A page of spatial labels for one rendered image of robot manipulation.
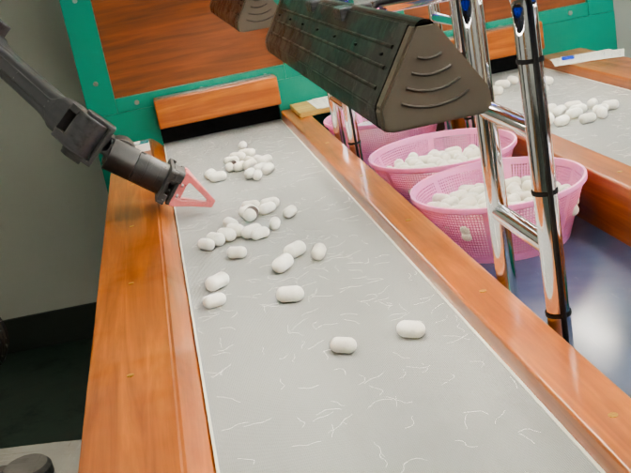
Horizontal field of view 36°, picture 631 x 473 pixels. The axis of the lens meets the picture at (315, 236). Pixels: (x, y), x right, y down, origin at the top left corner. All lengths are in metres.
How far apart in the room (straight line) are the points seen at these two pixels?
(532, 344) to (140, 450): 0.39
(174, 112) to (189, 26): 0.21
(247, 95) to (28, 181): 1.13
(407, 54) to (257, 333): 0.57
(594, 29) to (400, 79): 2.01
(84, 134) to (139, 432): 0.83
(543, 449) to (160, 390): 0.40
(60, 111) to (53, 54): 1.48
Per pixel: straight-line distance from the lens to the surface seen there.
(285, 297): 1.23
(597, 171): 1.51
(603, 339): 1.18
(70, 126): 1.70
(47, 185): 3.28
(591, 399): 0.87
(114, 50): 2.42
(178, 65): 2.42
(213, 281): 1.32
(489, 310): 1.06
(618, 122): 1.91
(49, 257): 3.35
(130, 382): 1.06
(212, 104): 2.37
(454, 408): 0.93
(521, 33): 0.94
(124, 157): 1.69
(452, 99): 0.68
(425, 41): 0.68
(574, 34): 2.65
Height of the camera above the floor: 1.18
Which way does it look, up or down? 18 degrees down
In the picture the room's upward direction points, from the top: 11 degrees counter-clockwise
